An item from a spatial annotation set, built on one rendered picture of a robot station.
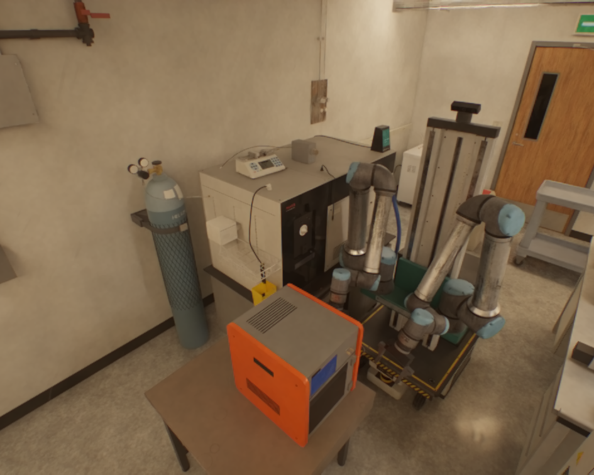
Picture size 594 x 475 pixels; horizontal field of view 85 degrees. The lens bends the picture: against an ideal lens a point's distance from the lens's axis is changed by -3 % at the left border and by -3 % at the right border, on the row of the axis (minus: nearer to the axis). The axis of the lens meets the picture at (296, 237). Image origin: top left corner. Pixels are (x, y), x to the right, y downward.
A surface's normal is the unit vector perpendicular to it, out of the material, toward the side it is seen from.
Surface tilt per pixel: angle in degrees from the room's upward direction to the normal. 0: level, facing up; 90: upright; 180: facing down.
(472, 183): 90
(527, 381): 0
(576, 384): 0
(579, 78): 90
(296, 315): 0
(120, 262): 90
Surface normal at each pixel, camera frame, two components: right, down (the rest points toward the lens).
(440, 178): -0.70, 0.36
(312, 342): 0.00, -0.86
